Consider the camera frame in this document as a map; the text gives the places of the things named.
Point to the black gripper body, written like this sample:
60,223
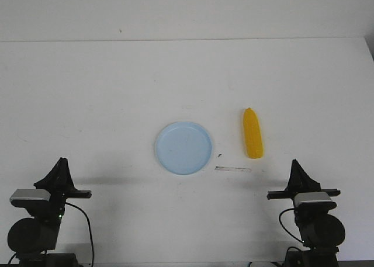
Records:
60,193
291,193

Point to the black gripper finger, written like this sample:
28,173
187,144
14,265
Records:
293,179
55,178
67,181
304,182

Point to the yellow toy corn cob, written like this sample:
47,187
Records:
252,135

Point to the light blue round plate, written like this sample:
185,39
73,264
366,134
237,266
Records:
183,148

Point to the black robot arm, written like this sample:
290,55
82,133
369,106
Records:
320,232
32,239

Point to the clear tape strip horizontal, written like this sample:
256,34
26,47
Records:
233,169

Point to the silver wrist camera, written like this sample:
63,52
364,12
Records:
29,197
314,201

